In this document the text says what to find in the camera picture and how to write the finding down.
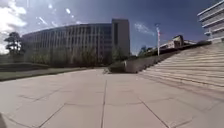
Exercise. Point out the wide concrete stairs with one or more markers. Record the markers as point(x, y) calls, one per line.
point(193, 66)

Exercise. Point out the grass strip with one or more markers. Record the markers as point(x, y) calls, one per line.
point(36, 73)

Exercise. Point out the tall dark tree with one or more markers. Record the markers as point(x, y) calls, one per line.
point(14, 43)

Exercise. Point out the pale concrete slab plaza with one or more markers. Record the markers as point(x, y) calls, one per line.
point(110, 103)

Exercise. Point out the grey concrete wall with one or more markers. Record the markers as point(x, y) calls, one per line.
point(143, 64)

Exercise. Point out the white banded building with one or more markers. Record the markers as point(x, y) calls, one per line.
point(213, 20)

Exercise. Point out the row of trees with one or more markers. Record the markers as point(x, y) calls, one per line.
point(80, 58)

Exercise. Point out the lamp pole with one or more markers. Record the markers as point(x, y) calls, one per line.
point(158, 40)

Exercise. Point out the large curved glass building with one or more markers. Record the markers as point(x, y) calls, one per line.
point(83, 36)

